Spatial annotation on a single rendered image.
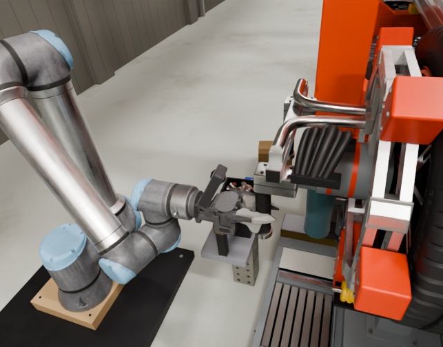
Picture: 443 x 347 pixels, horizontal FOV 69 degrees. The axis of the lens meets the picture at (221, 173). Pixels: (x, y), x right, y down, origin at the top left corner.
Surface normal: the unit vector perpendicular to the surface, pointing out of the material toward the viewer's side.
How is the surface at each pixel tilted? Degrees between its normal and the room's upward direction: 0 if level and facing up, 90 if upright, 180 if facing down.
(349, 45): 90
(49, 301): 2
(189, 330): 0
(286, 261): 0
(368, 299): 90
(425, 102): 35
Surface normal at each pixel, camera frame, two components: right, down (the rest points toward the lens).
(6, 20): 0.94, 0.14
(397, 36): -0.29, -0.13
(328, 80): -0.33, 0.60
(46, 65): 0.73, 0.39
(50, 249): -0.11, -0.74
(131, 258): 0.55, -0.27
